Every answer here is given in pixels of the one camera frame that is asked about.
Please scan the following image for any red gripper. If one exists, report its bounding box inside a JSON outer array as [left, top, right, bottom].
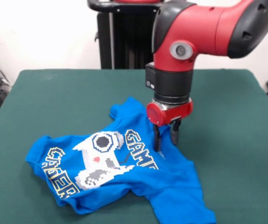
[[146, 98, 194, 152]]

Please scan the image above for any dark green table cloth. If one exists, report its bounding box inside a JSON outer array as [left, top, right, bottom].
[[0, 69, 268, 224]]

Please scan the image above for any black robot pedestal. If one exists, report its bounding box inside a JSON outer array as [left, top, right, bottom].
[[86, 0, 167, 70]]

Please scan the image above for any blue game-controller print t-shirt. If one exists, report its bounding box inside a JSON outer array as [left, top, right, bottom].
[[25, 97, 217, 224]]

